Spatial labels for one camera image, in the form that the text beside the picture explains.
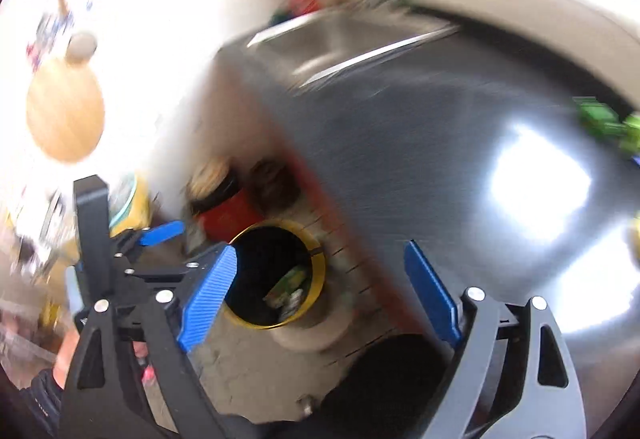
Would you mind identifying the black sleeve left forearm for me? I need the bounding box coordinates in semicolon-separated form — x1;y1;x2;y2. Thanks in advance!
10;367;63;438

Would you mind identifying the yellow-rimmed trash bin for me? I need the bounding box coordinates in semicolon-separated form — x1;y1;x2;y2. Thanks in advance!
224;219;328;331

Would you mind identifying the person's left hand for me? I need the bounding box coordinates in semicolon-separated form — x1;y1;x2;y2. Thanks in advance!
52;327;79;389

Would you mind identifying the red box on floor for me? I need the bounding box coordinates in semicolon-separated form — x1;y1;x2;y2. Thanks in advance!
195;188;265;243

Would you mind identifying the round wooden cutting board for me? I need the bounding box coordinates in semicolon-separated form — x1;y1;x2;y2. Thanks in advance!
26;58;105;164

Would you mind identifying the stainless steel sink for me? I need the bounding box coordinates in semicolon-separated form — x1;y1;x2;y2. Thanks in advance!
245;9;459;89

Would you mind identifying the green crumpled wrapper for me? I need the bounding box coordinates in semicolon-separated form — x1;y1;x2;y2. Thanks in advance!
574;96;624;139

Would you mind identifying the green snack bag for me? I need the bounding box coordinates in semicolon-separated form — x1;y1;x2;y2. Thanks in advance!
618;112;640;157

